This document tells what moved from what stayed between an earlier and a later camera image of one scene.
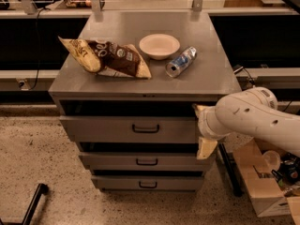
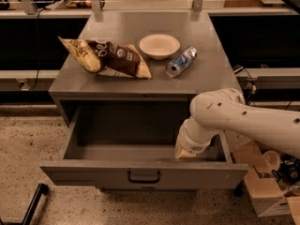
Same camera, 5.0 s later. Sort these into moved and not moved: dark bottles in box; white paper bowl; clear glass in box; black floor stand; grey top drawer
Moved: grey top drawer
Not moved: white paper bowl; clear glass in box; dark bottles in box; black floor stand
